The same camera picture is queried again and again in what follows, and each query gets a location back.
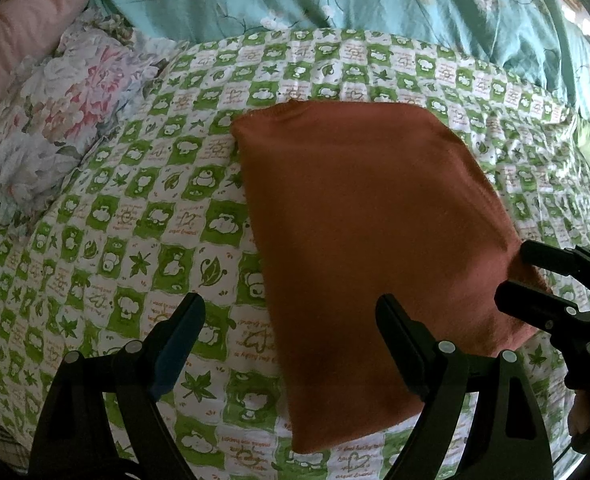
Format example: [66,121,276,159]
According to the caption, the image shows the floral pillow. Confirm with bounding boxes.
[0,12,176,226]

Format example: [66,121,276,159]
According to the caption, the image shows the orange knit sweater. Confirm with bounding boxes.
[231,100,550,455]

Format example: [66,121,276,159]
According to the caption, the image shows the green checkered printed blanket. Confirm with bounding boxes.
[0,27,590,480]

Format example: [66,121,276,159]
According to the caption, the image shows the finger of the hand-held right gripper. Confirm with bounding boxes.
[520,240,590,283]
[495,280,590,341]

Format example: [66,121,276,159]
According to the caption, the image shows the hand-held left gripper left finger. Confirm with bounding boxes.
[29,292,207,480]

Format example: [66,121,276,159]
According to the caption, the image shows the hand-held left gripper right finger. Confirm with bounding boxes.
[375,294,556,480]

